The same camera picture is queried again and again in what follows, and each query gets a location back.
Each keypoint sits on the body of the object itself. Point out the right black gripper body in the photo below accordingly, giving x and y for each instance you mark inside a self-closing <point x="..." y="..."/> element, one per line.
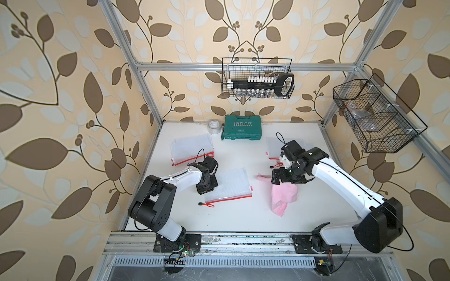
<point x="296" y="171"/>

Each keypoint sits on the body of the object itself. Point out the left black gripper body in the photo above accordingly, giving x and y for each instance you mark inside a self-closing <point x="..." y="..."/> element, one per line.
<point x="211" y="183"/>

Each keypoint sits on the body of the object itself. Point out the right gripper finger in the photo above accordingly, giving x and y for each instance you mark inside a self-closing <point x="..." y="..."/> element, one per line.
<point x="275" y="180"/>
<point x="288" y="177"/>

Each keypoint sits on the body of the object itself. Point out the pink microfiber cloth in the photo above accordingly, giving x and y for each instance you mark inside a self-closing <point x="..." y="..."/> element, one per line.
<point x="281" y="195"/>

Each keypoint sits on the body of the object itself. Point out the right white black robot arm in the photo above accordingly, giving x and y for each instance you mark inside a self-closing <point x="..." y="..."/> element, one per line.
<point x="380" y="220"/>

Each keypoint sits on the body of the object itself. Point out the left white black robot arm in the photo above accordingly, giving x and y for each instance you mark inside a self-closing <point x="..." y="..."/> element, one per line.
<point x="152" y="204"/>

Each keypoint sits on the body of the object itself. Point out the stack of mesh document bags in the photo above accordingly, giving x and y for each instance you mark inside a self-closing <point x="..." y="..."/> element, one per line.
<point x="191" y="148"/>

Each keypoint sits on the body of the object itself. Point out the clear plastic bag in basket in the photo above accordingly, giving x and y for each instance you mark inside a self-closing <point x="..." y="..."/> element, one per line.
<point x="363" y="119"/>

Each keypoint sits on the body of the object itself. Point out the clear tape roll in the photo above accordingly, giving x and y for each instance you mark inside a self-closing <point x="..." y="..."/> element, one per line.
<point x="214" y="127"/>

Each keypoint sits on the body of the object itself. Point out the green plastic tool case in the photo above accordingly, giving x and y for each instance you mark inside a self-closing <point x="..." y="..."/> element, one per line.
<point x="237" y="127"/>

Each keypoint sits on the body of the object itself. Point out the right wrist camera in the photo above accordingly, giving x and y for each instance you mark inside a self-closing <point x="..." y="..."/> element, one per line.
<point x="290" y="153"/>

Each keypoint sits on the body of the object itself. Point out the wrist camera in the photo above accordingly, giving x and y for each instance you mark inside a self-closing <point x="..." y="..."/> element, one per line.
<point x="290" y="153"/>
<point x="211" y="164"/>

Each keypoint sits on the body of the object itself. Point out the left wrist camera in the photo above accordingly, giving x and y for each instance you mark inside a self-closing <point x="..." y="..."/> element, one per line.
<point x="211" y="164"/>

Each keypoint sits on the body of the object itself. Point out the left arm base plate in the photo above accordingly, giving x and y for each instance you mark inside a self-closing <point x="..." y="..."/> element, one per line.
<point x="189" y="243"/>

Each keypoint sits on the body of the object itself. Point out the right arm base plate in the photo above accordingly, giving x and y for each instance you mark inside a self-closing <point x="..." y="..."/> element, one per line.
<point x="313" y="244"/>

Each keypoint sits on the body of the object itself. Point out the black socket holder rail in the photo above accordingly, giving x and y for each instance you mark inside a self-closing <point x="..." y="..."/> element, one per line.
<point x="276" y="85"/>

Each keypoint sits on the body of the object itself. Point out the black wire basket right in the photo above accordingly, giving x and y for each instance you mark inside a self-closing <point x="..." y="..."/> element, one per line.
<point x="382" y="120"/>

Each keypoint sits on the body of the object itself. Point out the black wire basket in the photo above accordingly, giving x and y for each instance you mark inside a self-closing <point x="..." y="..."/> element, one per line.
<point x="243" y="67"/>
<point x="382" y="120"/>

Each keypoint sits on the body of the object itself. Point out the black wire basket centre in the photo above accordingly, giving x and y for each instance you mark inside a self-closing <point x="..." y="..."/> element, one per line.
<point x="243" y="67"/>

